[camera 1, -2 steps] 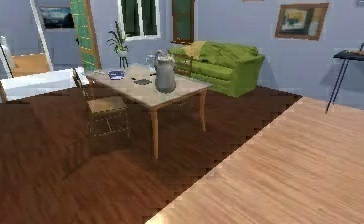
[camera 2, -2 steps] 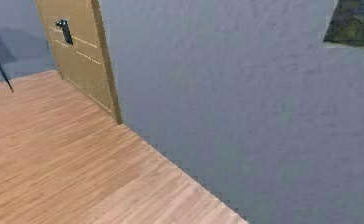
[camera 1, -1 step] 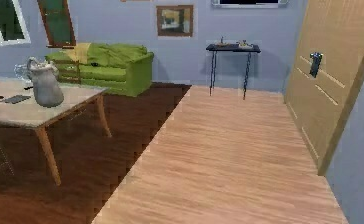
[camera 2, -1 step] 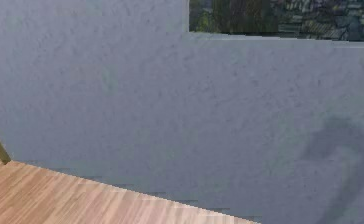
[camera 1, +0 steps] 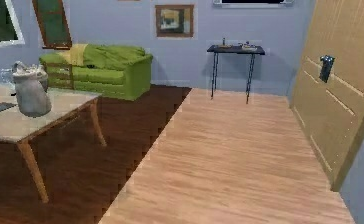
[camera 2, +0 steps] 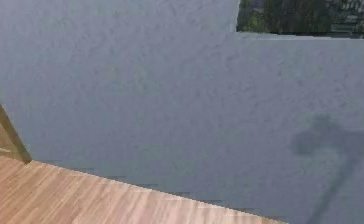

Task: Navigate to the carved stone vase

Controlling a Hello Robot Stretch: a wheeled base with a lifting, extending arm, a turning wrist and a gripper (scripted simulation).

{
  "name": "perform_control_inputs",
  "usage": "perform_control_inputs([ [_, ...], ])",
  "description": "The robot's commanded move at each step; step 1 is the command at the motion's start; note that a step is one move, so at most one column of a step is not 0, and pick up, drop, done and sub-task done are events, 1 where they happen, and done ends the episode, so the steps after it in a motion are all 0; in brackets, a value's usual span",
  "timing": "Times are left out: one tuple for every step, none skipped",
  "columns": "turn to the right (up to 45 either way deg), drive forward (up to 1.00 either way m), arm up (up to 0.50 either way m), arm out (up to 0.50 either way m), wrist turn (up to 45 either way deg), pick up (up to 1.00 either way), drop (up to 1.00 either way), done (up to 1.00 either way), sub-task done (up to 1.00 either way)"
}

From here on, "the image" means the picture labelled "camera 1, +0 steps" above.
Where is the grey carved stone vase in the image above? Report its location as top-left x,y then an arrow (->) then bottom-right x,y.
11,60 -> 53,118

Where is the green sofa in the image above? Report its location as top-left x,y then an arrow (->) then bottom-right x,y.
39,43 -> 154,102

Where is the black console table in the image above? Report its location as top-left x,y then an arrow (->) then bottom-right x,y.
206,44 -> 266,105

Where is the brown framed yellow picture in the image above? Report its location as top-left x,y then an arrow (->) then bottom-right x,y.
154,4 -> 195,38

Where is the pale dish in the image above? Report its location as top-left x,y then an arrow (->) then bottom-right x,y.
240,41 -> 259,52

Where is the dark brown carpet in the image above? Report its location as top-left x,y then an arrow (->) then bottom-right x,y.
0,83 -> 193,224

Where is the yellow cloth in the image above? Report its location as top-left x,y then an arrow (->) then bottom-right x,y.
58,43 -> 89,67

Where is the brown wooden chair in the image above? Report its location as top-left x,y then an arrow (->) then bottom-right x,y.
45,62 -> 75,91

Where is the white framed dark window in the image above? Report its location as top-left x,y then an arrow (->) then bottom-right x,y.
212,0 -> 295,9

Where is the tan wooden room door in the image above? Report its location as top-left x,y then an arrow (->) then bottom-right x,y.
289,0 -> 364,193

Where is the brown framed green picture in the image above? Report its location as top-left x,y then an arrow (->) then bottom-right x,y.
31,0 -> 73,50

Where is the pale wooden table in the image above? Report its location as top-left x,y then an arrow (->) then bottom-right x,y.
0,82 -> 108,204

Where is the clear glass jar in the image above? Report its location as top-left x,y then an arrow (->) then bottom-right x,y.
1,67 -> 16,90

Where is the black remote control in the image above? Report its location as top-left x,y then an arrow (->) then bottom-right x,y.
0,102 -> 18,114

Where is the black door handle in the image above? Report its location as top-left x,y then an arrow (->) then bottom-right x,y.
318,55 -> 336,84

